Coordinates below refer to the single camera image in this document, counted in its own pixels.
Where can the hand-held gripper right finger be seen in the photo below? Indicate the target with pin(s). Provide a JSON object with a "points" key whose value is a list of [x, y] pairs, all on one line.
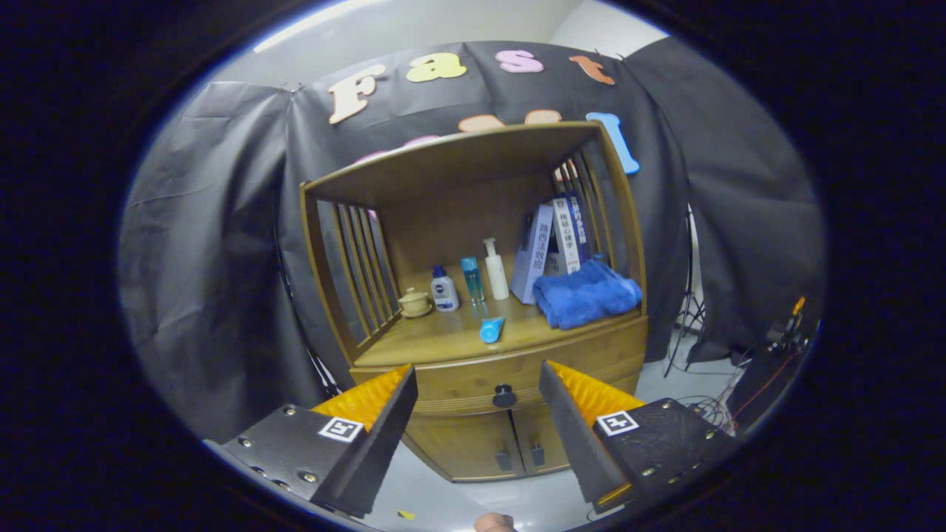
{"points": [[573, 436]]}

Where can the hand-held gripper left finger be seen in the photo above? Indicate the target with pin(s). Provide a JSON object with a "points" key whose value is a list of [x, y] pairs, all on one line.
{"points": [[373, 443]]}

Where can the black drawer knob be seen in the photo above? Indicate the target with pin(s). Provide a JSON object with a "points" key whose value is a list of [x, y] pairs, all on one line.
{"points": [[504, 397]]}

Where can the wooden drawer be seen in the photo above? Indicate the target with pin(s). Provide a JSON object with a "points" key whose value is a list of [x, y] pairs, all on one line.
{"points": [[458, 380]]}

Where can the blue squeeze tube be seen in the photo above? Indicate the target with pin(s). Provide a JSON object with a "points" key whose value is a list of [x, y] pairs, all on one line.
{"points": [[491, 329]]}

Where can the wooden cabinet door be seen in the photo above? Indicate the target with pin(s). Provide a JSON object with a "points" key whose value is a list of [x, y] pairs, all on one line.
{"points": [[465, 443], [543, 443]]}

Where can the wooden countertop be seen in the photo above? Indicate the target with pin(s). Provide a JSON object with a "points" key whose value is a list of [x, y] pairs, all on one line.
{"points": [[443, 340]]}

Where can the wooden cabinet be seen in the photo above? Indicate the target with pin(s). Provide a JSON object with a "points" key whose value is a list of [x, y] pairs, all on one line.
{"points": [[458, 214]]}

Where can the blue folded towel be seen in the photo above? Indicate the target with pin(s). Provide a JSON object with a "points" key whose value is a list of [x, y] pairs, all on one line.
{"points": [[587, 295]]}

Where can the beige lidded teacup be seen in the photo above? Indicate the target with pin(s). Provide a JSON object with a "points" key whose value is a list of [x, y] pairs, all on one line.
{"points": [[414, 303]]}

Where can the white lotion bottle blue cap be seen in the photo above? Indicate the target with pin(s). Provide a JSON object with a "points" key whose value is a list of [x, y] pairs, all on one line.
{"points": [[444, 293]]}

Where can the black tripod stand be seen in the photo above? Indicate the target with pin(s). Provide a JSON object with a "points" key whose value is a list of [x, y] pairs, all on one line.
{"points": [[687, 310]]}

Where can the white pump bottle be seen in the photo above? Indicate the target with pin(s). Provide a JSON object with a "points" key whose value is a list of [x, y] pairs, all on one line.
{"points": [[497, 275]]}

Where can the clear blue bottle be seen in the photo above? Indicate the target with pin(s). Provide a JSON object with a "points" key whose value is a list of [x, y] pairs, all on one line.
{"points": [[472, 281]]}

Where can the lavender white book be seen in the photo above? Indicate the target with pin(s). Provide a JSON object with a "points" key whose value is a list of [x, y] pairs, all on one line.
{"points": [[533, 255]]}

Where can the black device with orange tip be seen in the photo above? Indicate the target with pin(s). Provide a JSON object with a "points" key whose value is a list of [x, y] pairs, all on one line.
{"points": [[776, 355]]}

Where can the black backdrop cloth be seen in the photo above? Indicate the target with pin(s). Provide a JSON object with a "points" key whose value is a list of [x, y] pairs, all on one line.
{"points": [[207, 258]]}

